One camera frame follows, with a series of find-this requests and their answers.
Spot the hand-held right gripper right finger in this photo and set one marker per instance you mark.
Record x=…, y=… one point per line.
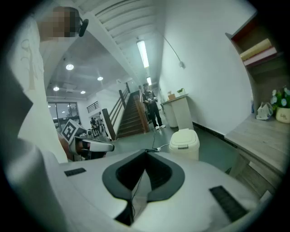
x=176, y=176

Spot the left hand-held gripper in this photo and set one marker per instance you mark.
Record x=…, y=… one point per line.
x=70, y=131

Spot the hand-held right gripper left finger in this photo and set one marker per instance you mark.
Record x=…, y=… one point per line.
x=108, y=179

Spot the cream lidded trash bin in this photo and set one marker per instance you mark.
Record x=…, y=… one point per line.
x=184, y=145

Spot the person's left forearm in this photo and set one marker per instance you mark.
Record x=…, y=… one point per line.
x=64, y=148

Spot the dark metal railing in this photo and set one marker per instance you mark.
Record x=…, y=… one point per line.
x=92, y=107

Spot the wooden staircase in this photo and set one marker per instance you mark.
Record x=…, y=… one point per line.
x=131, y=117

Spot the large window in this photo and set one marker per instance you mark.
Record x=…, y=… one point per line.
x=63, y=113

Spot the round ceiling downlight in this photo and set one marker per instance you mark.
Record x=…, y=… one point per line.
x=83, y=92
x=100, y=78
x=56, y=88
x=69, y=66

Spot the white counter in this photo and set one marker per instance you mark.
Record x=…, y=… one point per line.
x=183, y=111

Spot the brown box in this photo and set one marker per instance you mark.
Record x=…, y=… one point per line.
x=171, y=96

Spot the ceiling tube light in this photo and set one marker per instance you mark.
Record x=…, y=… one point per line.
x=148, y=81
x=143, y=53

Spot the small green potted plant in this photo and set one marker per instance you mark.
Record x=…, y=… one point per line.
x=180, y=91

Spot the person's white t-shirt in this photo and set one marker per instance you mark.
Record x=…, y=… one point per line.
x=34, y=90

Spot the grey wooden desk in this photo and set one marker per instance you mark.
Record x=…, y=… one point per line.
x=258, y=138

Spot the blue and white wipes bottle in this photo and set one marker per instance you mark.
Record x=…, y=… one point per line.
x=252, y=106

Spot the white plastic bag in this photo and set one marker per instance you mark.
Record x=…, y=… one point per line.
x=264, y=112

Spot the white pot of blue flowers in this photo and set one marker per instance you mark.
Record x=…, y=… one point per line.
x=283, y=111

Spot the wooden shelf unit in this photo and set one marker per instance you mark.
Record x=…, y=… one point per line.
x=256, y=74

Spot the person's head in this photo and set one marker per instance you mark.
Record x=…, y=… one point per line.
x=54, y=22

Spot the pink box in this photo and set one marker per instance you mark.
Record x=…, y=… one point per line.
x=260, y=57

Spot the yellow roll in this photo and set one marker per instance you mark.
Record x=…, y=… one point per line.
x=256, y=49

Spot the black head-worn camera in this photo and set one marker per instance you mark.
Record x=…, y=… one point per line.
x=83, y=27

